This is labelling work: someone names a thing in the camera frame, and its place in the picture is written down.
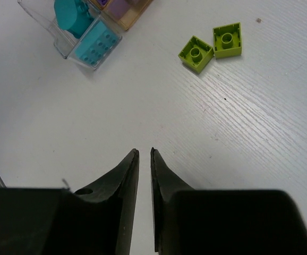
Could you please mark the green lego brick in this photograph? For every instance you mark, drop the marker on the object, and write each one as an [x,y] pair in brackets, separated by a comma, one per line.
[227,40]
[196,54]

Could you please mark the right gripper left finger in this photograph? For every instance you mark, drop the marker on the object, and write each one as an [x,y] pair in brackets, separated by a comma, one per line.
[95,219]

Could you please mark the clear transparent container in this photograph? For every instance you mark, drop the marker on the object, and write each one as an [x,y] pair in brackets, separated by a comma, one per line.
[65,43]

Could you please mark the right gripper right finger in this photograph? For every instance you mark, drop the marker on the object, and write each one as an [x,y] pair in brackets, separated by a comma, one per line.
[191,221]

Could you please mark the purple square lego brick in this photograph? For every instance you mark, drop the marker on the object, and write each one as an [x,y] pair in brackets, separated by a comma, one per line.
[102,2]

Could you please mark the cyan lego brick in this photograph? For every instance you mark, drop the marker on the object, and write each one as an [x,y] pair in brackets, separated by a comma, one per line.
[96,44]

